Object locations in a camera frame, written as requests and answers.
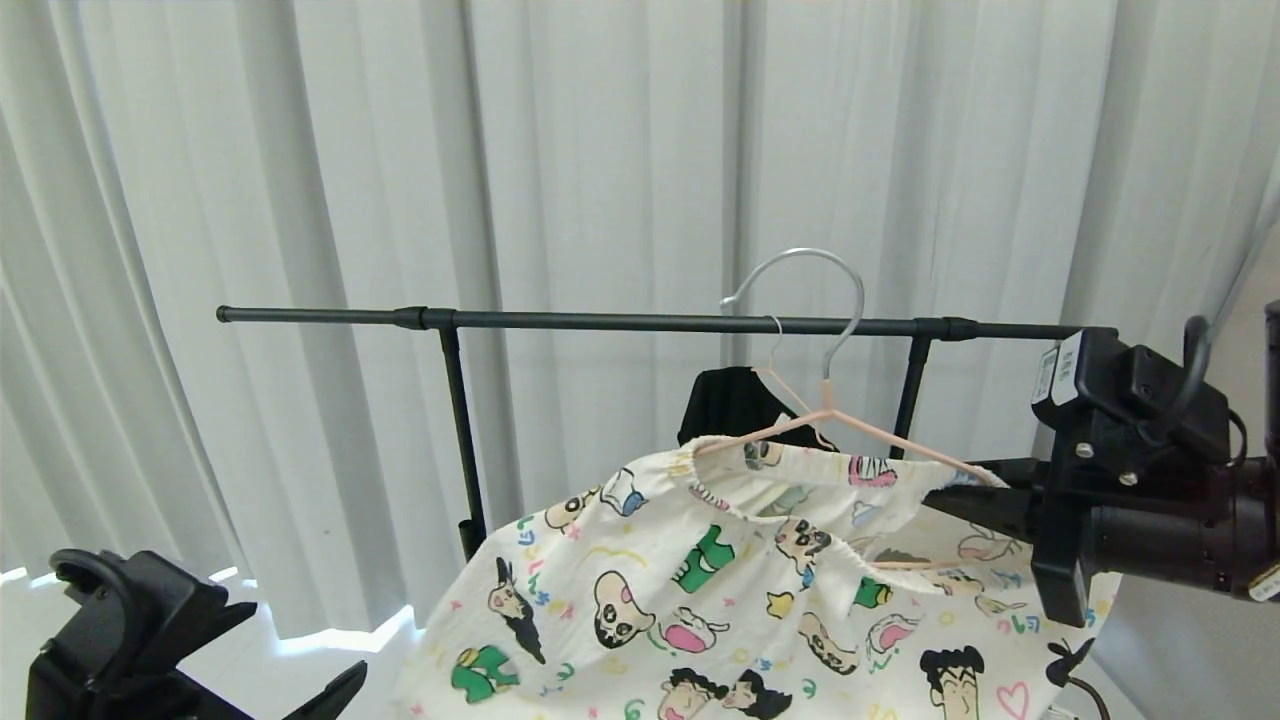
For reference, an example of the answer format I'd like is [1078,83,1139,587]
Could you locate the white curtain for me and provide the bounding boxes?
[0,0,1280,641]

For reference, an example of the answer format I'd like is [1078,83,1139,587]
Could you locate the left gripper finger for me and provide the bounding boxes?
[283,660,369,720]

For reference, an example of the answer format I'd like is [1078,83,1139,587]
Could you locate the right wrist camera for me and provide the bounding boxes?
[1030,328,1233,491]

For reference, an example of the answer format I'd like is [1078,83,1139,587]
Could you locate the pink clothes hanger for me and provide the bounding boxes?
[695,248,1006,571]
[750,316,841,451]

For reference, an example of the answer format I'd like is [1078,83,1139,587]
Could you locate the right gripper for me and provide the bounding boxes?
[922,458,1251,626]

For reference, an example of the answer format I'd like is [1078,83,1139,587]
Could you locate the cream printed garment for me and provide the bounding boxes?
[390,435,1121,720]

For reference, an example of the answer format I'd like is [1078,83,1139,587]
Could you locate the black short-sleeved shirt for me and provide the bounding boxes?
[678,367,836,451]

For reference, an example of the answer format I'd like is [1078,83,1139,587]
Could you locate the black clothes rack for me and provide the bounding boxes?
[217,305,1119,561]

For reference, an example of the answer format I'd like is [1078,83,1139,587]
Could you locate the black cable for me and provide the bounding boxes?
[1160,315,1216,441]
[1045,638,1103,720]
[50,548,136,661]

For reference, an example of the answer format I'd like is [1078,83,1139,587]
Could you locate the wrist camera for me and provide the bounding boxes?
[1030,328,1233,491]
[25,548,261,720]

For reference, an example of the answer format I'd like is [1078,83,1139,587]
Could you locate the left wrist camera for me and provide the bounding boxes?
[25,548,261,720]

